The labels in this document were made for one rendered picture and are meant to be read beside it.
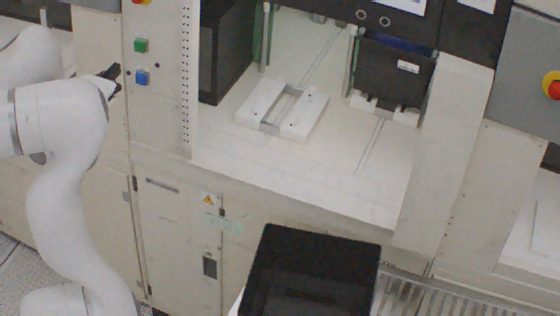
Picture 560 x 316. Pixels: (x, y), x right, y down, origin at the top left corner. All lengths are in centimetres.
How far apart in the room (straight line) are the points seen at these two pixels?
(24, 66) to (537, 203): 142
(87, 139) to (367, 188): 100
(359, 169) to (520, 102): 62
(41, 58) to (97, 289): 38
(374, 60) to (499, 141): 59
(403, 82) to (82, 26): 91
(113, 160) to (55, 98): 107
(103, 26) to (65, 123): 80
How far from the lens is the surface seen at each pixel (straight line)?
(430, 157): 144
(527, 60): 132
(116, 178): 201
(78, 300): 113
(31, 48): 101
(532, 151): 145
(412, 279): 174
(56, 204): 98
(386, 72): 191
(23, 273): 274
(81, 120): 92
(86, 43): 176
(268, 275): 167
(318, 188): 175
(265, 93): 198
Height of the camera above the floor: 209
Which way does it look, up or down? 42 degrees down
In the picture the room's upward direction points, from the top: 6 degrees clockwise
